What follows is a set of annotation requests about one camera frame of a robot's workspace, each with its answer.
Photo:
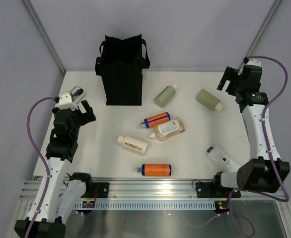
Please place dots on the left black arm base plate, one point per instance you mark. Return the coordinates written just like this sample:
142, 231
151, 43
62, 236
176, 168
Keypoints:
97, 189

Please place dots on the right aluminium frame post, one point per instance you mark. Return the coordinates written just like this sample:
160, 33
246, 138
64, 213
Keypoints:
274, 8

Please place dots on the clear amber soap bottle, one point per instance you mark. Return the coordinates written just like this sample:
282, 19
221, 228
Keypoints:
167, 129

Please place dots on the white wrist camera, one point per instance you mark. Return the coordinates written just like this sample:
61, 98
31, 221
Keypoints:
69, 99
249, 61

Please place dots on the orange blue pump bottle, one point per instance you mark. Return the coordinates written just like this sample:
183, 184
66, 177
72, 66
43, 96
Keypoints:
154, 170
152, 121

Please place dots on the black canvas bag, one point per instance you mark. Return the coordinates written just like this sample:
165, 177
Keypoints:
120, 65

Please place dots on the white translucent bottle grey cap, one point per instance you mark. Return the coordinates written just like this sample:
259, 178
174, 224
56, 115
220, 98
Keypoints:
223, 161

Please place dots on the aluminium frame post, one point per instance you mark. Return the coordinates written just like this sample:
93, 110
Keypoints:
43, 34
274, 8

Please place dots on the left aluminium frame post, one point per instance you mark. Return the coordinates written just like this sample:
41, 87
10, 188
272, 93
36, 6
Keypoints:
43, 34

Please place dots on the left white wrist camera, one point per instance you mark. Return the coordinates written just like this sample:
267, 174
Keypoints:
69, 99

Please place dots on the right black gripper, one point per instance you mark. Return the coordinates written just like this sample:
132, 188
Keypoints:
230, 74

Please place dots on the aluminium front rail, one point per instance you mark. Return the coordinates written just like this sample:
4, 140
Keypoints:
143, 189

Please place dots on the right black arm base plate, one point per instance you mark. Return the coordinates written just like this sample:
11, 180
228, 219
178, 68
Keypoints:
210, 190

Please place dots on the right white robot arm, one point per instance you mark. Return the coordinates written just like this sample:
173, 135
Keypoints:
265, 171

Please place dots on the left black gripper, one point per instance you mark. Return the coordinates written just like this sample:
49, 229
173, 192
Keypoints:
85, 118

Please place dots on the white slotted cable duct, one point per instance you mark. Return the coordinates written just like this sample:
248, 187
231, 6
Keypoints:
145, 205

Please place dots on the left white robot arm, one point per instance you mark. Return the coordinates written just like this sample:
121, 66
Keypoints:
51, 209

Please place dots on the green bottle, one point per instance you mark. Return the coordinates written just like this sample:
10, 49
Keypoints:
165, 96
209, 100

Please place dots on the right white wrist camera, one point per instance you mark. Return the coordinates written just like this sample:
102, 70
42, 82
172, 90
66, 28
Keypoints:
249, 61

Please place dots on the cream Murrayle bottle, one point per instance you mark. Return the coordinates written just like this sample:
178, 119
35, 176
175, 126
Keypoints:
133, 144

